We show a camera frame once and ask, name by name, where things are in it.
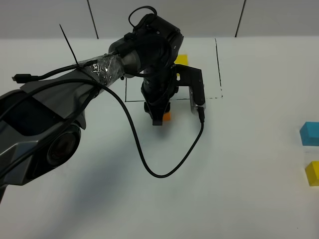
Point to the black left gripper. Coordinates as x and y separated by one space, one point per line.
157 91

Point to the orange cube block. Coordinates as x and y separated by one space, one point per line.
167 116

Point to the blue cube block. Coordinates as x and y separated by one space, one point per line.
310 134

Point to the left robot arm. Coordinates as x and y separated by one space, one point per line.
41 123

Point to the template yellow cube block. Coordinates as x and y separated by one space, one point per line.
182 59

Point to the black zip tie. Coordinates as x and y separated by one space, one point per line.
69 45

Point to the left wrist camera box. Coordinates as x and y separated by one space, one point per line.
192 78

